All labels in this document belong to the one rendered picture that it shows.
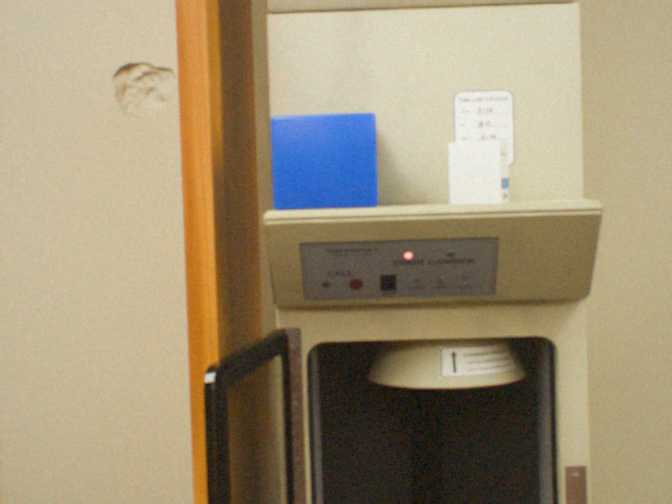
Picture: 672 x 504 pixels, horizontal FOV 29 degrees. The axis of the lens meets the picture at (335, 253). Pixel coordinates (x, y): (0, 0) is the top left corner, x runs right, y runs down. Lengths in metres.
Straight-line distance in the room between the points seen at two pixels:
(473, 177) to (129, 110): 0.68
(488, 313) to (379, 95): 0.25
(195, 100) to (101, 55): 0.57
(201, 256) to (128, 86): 0.59
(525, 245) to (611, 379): 0.58
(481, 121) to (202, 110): 0.29
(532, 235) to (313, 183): 0.22
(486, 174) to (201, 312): 0.31
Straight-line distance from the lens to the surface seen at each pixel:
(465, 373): 1.38
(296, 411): 1.37
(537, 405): 1.51
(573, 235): 1.27
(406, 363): 1.39
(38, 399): 1.86
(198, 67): 1.27
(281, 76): 1.35
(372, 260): 1.27
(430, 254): 1.27
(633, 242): 1.81
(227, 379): 1.06
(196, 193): 1.27
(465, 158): 1.27
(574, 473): 1.39
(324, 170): 1.24
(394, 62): 1.35
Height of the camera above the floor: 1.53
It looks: 3 degrees down
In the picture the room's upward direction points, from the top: 2 degrees counter-clockwise
